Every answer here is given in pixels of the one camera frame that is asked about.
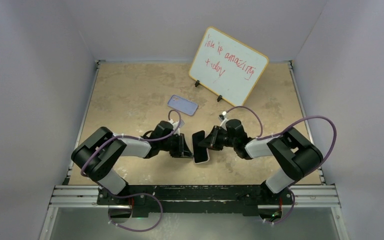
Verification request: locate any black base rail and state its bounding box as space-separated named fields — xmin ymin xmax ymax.
xmin=97 ymin=184 xmax=293 ymax=219

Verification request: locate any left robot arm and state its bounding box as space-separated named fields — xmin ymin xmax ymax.
xmin=70 ymin=120 xmax=193 ymax=205

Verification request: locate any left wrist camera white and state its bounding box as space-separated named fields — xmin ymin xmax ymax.
xmin=177 ymin=120 xmax=185 ymax=129

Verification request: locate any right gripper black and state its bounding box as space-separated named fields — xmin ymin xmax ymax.
xmin=198 ymin=125 xmax=237 ymax=151

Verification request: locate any black phone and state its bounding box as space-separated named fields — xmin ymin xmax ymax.
xmin=192 ymin=130 xmax=210 ymax=165

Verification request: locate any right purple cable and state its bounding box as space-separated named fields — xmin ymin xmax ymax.
xmin=225 ymin=105 xmax=338 ymax=226

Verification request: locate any whiteboard with red writing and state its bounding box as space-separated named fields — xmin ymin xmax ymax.
xmin=188 ymin=26 xmax=269 ymax=107

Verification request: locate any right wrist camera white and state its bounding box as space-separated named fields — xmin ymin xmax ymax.
xmin=218 ymin=111 xmax=227 ymax=122

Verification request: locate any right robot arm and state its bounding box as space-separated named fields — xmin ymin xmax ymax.
xmin=196 ymin=119 xmax=323 ymax=204

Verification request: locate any white phone case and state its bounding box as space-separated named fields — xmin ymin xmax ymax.
xmin=193 ymin=150 xmax=210 ymax=164

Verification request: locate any purple phone case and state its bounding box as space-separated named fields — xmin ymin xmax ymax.
xmin=167 ymin=94 xmax=198 ymax=116

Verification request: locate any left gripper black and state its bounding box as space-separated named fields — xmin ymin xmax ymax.
xmin=159 ymin=133 xmax=193 ymax=159

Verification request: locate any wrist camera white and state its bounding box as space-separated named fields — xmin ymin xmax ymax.
xmin=177 ymin=120 xmax=185 ymax=129
xmin=218 ymin=111 xmax=227 ymax=122

